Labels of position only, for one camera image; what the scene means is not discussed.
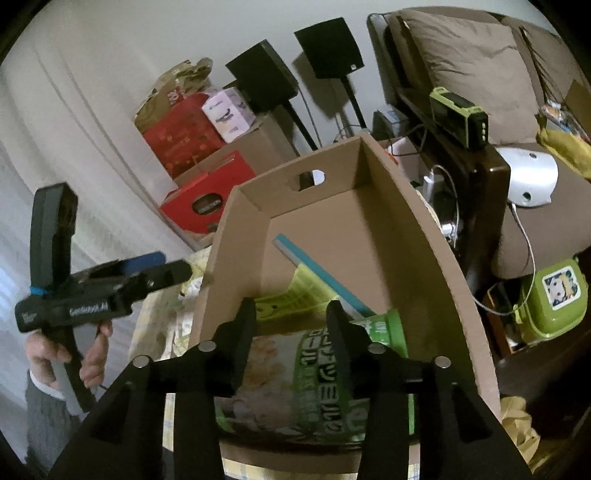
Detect large cardboard box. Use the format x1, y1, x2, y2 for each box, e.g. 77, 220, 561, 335
189, 131, 502, 476

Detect yellow cloth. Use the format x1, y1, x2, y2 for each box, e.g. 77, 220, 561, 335
536, 127, 591, 180

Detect crumpled yellow paper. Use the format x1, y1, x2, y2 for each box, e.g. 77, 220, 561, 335
500, 396, 542, 462

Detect white pink box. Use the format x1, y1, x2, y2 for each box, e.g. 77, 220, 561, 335
202, 88, 257, 143

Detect red patterned box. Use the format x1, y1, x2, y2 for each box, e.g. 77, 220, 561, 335
142, 92, 227, 181

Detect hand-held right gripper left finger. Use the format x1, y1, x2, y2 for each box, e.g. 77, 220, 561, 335
48, 298, 257, 480

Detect brown paper bag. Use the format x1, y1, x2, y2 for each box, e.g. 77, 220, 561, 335
134, 58, 213, 132

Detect white charger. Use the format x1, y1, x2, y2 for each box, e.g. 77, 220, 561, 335
422, 168, 446, 197

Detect person's left forearm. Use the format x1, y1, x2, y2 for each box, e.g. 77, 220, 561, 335
24, 369, 86, 468

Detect silver white device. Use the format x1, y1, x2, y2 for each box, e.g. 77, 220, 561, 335
496, 144, 559, 208

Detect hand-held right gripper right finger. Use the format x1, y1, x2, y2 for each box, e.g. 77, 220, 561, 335
325, 300, 532, 480

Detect white cable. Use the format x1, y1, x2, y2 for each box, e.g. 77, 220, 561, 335
480, 203, 539, 317

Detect green box cartoon lid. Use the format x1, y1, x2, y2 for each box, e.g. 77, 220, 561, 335
516, 257, 589, 342

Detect red box black oval label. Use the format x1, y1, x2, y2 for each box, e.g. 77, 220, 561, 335
159, 150, 257, 236

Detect colourful packet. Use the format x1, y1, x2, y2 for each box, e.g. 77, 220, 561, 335
538, 99, 585, 139

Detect plain brown cardboard box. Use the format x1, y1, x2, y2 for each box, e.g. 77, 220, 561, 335
173, 111, 301, 185

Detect green black radio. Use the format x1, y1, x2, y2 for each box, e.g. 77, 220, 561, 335
429, 86, 490, 151

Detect green cylinder container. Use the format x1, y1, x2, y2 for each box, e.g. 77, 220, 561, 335
348, 308, 409, 361

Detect blue white stick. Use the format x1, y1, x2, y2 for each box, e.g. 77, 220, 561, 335
272, 234, 377, 319

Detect black speaker on stand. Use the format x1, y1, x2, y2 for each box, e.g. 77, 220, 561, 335
225, 39, 319, 151
294, 17, 368, 132

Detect brown pillow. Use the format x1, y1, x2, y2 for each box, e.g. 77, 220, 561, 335
501, 16, 591, 139
398, 8, 541, 144

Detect green snack bag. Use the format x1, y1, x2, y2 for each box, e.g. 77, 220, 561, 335
215, 323, 411, 446

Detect person's left hand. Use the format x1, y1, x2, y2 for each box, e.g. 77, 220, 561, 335
25, 320, 114, 393

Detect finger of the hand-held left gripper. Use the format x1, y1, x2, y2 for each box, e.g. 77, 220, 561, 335
115, 259, 193, 301
90, 251, 166, 278

